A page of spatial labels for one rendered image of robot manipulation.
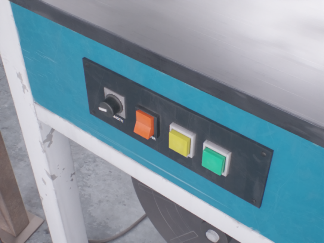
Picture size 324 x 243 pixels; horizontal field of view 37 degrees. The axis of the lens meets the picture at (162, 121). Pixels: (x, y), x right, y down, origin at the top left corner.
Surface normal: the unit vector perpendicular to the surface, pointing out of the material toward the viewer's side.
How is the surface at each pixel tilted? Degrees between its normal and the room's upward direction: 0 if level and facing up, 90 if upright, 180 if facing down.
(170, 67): 90
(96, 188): 0
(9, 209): 90
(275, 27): 0
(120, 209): 0
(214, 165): 90
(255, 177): 90
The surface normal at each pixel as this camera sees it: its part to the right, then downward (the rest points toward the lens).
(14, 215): 0.87, 0.34
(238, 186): -0.61, 0.55
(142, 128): -0.56, 0.22
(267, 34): 0.00, -0.73
